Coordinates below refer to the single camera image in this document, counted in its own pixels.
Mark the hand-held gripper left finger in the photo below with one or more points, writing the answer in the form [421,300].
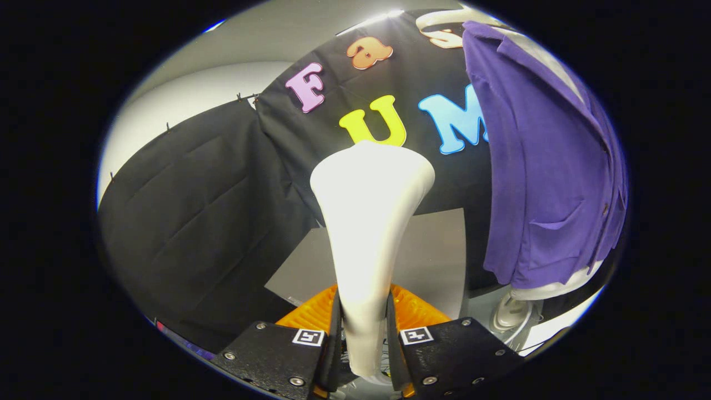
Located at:
[332,355]

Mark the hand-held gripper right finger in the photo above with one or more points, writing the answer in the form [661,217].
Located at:
[395,355]

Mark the white garment steamer head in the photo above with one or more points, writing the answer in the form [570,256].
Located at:
[366,222]

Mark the purple jacket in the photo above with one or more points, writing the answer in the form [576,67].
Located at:
[544,166]

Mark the cream clothes hanger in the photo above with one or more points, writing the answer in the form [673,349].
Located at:
[439,18]

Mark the grey cabinet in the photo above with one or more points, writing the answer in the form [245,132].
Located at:
[433,250]

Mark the white floor board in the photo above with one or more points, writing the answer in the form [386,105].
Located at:
[555,328]

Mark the white torso form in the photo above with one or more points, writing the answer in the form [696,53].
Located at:
[550,290]

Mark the black backdrop cloth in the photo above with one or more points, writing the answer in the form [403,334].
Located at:
[194,222]

